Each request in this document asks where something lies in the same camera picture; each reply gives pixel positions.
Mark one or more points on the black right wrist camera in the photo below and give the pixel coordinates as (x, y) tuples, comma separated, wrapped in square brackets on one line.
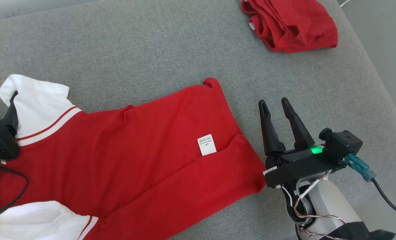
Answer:
[(344, 145)]

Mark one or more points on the red shirt with white sleeves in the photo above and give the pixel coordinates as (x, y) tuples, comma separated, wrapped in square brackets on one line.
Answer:
[(134, 150)]

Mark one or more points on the red shorts with white stripe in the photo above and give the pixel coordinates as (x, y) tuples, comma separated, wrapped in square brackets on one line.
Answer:
[(294, 26)]

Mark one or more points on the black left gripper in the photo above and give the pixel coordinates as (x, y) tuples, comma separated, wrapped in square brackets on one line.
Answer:
[(1, 140)]

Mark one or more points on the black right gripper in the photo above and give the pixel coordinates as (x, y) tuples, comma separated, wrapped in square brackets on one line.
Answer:
[(301, 166)]

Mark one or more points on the grey fabric sofa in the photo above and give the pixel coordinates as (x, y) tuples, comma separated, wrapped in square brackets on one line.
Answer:
[(151, 50)]

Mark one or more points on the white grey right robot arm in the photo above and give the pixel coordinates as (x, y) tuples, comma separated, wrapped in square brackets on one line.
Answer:
[(328, 203)]

